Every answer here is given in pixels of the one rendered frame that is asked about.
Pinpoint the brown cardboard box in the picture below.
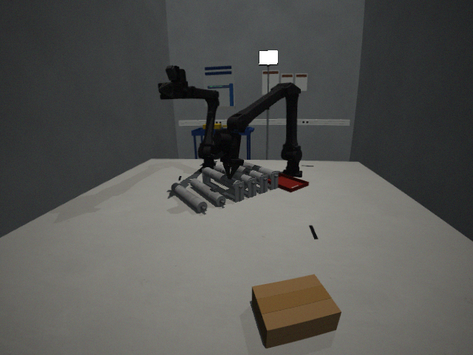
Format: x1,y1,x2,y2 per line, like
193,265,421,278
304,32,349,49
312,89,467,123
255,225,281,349
252,274,341,348

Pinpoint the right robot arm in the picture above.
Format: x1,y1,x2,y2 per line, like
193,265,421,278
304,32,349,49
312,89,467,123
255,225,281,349
165,65,220,172

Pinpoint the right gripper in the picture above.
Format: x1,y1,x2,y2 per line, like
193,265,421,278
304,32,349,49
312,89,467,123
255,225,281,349
158,82,183,99

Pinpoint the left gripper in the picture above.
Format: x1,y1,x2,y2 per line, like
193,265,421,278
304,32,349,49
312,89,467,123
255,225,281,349
220,146,244,179

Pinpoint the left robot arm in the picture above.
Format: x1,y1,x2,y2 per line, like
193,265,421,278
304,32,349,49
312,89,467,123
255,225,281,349
211,83,302,178

